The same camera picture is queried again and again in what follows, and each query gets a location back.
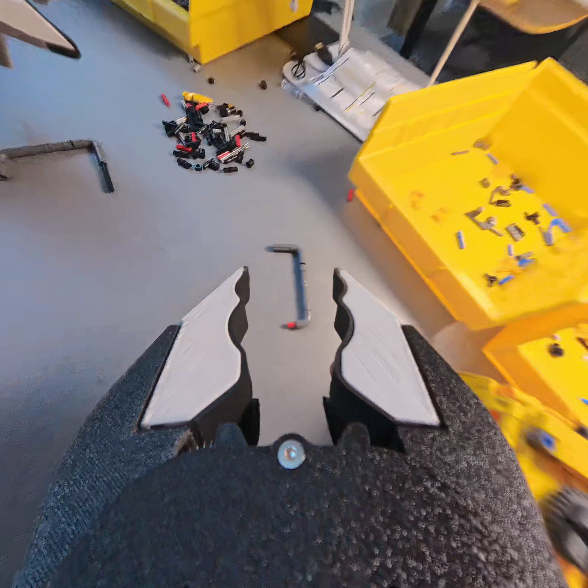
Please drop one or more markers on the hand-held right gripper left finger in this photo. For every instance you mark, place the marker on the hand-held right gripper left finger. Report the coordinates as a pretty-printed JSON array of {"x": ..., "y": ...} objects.
[{"x": 197, "y": 367}]

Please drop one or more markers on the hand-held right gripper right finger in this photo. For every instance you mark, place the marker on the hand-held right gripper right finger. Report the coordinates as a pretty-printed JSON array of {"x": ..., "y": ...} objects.
[{"x": 381, "y": 367}]

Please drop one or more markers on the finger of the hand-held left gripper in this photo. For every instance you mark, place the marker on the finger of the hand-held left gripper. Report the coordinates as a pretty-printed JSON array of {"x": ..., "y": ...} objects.
[{"x": 27, "y": 23}]

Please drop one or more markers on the grey bent rod red caps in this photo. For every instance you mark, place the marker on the grey bent rod red caps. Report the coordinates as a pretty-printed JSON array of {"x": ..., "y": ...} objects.
[
  {"x": 55, "y": 147},
  {"x": 299, "y": 285}
]

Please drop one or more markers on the yellow building brick model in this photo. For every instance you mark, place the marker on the yellow building brick model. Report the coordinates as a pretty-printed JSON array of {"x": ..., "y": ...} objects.
[{"x": 519, "y": 413}]

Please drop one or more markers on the yellow storage bin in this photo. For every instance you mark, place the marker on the yellow storage bin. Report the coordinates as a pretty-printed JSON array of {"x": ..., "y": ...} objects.
[
  {"x": 413, "y": 206},
  {"x": 542, "y": 367},
  {"x": 229, "y": 32}
]

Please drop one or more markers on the grey desk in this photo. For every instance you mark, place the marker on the grey desk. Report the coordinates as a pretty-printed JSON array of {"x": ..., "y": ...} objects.
[{"x": 138, "y": 252}]

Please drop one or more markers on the red axle pin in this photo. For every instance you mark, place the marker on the red axle pin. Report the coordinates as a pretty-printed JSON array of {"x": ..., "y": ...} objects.
[{"x": 165, "y": 100}]

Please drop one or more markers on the yellow curved brick piece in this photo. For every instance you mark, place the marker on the yellow curved brick piece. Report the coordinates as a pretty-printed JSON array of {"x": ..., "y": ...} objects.
[
  {"x": 189, "y": 97},
  {"x": 204, "y": 98}
]

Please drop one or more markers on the scattered blue grey brick pins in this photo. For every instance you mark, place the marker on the scattered blue grey brick pins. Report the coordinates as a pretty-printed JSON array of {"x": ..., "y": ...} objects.
[{"x": 505, "y": 220}]

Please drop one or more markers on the pile of black red pins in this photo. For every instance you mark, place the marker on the pile of black red pins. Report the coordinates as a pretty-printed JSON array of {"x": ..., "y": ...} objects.
[{"x": 211, "y": 138}]

